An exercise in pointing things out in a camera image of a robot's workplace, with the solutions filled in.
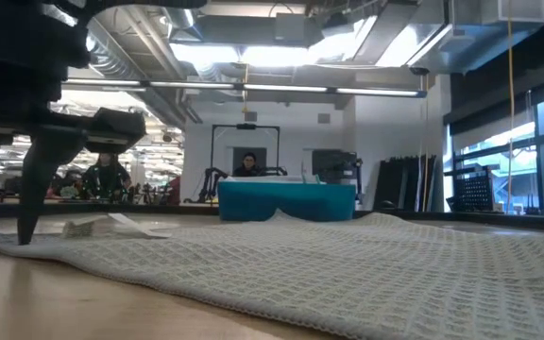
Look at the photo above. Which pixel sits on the black shelf unit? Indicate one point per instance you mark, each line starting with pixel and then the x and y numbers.
pixel 333 165

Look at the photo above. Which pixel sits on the teal plastic bin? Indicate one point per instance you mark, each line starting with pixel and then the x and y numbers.
pixel 286 200

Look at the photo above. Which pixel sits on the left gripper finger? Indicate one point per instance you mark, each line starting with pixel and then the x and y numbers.
pixel 36 189

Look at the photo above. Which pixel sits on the black ceiling dome camera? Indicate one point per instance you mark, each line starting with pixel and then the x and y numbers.
pixel 419 71

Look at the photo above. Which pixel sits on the black background robot arm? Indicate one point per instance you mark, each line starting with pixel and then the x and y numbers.
pixel 210 181
pixel 274 170

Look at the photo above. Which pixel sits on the person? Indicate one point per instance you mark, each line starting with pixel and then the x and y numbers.
pixel 249 166
pixel 107 179

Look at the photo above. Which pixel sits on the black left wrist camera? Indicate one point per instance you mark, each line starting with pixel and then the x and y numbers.
pixel 116 130

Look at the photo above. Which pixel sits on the long ceiling light bar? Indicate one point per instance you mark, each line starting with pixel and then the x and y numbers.
pixel 281 88

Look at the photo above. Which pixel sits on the black robot station frame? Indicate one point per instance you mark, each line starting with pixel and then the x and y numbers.
pixel 246 126

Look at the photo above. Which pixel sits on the black leaning panels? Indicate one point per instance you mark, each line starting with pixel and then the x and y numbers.
pixel 399 181

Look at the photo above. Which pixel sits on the large grey waffle towel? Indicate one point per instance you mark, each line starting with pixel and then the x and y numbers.
pixel 324 269

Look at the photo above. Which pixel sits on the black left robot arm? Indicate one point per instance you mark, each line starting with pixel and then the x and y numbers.
pixel 17 28

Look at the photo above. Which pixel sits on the white handwritten paper note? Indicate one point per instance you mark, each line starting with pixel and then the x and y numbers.
pixel 144 229

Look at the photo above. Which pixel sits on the black pegboard cart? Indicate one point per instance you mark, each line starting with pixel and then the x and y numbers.
pixel 472 191

